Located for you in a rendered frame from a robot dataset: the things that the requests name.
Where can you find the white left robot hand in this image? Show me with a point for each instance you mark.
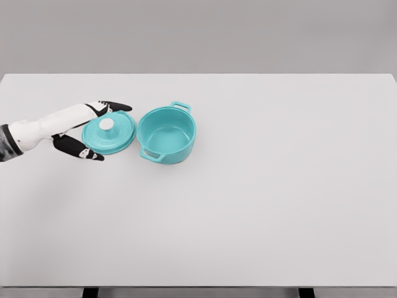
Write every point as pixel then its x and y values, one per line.
pixel 65 119

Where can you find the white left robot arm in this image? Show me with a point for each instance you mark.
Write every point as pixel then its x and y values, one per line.
pixel 21 135

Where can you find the turquoise pot lid white knob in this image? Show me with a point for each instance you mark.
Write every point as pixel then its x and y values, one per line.
pixel 108 136

